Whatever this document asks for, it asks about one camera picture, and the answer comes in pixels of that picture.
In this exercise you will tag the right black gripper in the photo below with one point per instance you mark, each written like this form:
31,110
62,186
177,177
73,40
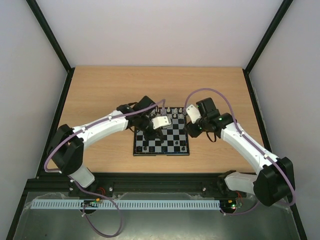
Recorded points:
191,130

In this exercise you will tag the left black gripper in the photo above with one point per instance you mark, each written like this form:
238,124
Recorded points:
153,134

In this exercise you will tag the black white chess board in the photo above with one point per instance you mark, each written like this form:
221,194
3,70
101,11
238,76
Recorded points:
173,142

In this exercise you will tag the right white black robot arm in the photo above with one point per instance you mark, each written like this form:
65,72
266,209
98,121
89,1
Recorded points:
273,178

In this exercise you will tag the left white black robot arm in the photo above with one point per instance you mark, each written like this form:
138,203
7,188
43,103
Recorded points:
66,149

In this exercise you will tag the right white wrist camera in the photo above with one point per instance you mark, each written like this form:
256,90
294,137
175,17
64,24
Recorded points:
193,113

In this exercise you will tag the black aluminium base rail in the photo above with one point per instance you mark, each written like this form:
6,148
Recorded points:
208,185

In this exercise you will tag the light blue slotted cable duct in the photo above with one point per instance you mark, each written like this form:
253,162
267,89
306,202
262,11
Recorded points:
77,204

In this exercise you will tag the right black frame post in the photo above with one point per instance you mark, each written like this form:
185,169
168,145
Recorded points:
272,27

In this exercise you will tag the black frame post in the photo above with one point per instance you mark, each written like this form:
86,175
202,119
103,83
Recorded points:
272,27
42,21

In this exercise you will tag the left black frame post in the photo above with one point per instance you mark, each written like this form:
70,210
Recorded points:
42,21

